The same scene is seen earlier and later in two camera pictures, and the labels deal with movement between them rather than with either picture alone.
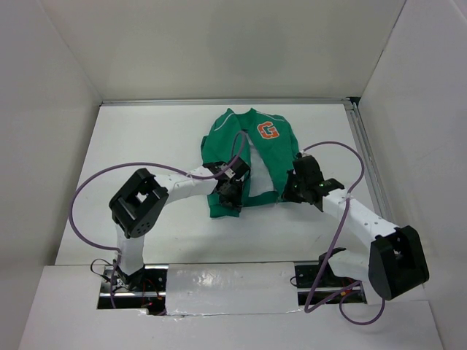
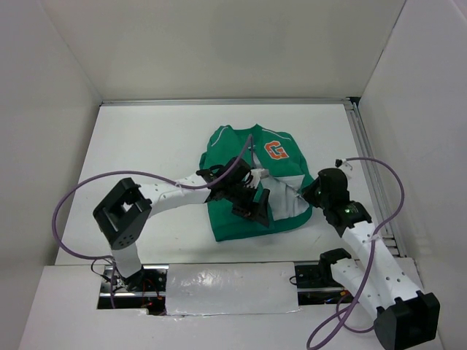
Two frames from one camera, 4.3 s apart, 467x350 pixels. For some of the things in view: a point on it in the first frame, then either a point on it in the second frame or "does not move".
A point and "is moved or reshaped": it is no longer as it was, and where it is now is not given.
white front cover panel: [217, 289] does not move
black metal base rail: [314, 281] does not move
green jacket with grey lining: [268, 143] is moved or reshaped
